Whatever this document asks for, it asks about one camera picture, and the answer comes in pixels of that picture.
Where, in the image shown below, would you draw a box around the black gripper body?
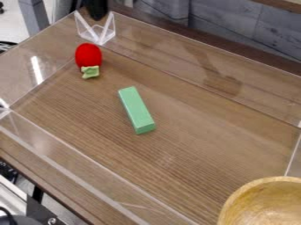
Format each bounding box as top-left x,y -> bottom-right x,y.
85,0 -> 109,21

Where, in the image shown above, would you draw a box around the red plush strawberry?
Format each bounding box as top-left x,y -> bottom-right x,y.
76,43 -> 102,79

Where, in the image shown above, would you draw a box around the green rectangular block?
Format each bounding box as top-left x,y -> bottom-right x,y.
118,86 -> 157,134

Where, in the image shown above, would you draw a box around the clear acrylic tray walls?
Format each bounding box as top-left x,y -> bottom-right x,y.
0,16 -> 301,225

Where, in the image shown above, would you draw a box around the black equipment under table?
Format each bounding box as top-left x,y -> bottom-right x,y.
0,161 -> 66,225

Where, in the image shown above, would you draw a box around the wooden bowl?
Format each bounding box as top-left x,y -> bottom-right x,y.
219,177 -> 301,225

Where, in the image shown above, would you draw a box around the grey post in background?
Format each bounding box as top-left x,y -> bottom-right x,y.
18,0 -> 50,36

